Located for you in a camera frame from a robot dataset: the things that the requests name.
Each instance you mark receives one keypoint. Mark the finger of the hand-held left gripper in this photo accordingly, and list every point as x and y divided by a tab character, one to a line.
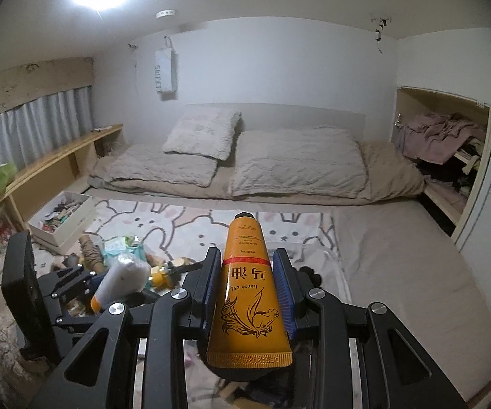
66	281
77	313

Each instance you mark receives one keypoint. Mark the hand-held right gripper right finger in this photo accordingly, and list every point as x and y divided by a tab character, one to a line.
286	296

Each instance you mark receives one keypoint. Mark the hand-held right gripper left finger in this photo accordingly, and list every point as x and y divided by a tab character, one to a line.
207	292

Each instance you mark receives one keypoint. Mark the orange cream tube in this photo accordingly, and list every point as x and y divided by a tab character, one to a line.
245	285

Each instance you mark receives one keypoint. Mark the white tube with orange cap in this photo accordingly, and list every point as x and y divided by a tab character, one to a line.
120	279

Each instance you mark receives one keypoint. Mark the yellow cylindrical gadget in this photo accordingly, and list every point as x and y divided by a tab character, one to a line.
160	277

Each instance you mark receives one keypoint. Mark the white box of cosmetics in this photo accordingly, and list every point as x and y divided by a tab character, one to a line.
71	226

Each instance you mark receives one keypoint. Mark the wet wipes pack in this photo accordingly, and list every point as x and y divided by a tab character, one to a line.
118	247

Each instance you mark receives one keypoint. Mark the bunny printed blanket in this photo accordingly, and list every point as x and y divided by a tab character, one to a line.
177	221

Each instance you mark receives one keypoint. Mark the green plush toy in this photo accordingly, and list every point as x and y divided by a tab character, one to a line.
3	179

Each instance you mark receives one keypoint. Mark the wooden shelf unit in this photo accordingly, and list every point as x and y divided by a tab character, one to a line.
58	157

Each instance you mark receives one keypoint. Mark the large quilted beige pillow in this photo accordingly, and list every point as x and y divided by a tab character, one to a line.
296	162

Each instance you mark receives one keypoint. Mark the grey curtain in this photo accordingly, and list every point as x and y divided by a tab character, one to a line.
37	123

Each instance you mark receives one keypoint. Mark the fluffy beige pillow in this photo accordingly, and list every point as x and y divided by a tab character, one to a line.
203	132

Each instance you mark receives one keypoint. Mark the beige duvet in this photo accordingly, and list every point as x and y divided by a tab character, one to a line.
390	170

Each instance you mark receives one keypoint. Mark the beige curtain valance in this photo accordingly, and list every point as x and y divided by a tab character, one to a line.
37	76

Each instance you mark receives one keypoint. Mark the pile of pink clothes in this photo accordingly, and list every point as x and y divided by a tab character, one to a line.
437	136

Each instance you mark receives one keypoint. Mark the white hanging paper bag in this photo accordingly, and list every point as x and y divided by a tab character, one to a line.
164	72

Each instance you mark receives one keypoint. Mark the built-in closet shelves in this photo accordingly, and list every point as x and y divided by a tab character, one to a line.
441	94

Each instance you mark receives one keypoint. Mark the white smoke detector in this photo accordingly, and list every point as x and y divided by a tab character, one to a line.
165	14

